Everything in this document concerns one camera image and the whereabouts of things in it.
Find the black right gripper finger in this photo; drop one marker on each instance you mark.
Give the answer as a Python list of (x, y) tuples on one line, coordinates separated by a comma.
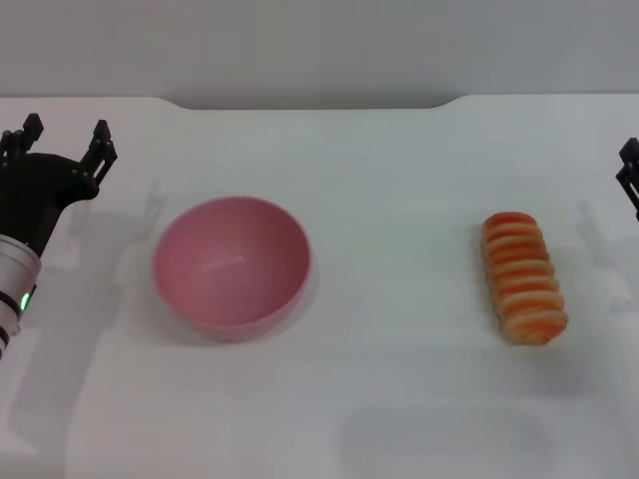
[(631, 174)]

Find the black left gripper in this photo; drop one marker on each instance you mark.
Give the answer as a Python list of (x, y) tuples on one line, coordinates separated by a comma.
[(35, 189)]

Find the orange ridged toy bread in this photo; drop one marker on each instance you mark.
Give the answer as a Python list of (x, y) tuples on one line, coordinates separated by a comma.
[(524, 279)]

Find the pink plastic bowl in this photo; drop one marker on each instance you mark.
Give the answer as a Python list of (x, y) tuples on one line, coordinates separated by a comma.
[(229, 269)]

